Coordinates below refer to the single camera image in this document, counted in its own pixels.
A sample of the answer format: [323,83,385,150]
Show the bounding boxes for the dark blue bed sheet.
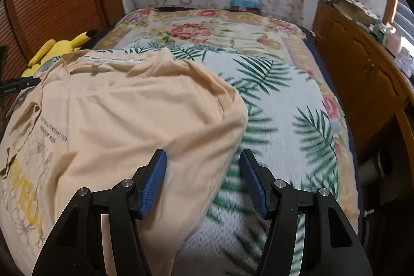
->
[304,25,361,231]

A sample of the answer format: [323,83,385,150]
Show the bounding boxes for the blue cloth bundle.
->
[230,0,261,8]

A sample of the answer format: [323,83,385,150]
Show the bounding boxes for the yellow plush toy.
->
[27,29,98,76]

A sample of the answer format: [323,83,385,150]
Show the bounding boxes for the pink bottle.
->
[388,33,409,54]

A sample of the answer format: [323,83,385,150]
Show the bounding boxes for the wooden cabinet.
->
[312,0,414,167]

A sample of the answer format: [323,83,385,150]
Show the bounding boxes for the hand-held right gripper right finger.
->
[239,149,374,276]

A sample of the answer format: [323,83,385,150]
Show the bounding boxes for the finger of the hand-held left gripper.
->
[16,76,42,89]

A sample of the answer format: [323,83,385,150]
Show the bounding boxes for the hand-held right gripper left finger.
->
[32,148,168,276]

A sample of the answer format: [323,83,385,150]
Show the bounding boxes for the grey window blind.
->
[396,0,414,37]

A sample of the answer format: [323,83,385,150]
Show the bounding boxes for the beige printed t-shirt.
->
[0,48,249,264]

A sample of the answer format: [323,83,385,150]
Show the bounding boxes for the wooden window frame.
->
[383,0,399,25]

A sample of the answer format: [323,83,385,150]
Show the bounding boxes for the floral blanket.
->
[94,8,361,228]

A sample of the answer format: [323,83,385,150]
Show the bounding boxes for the palm leaf blanket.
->
[126,37,340,276]

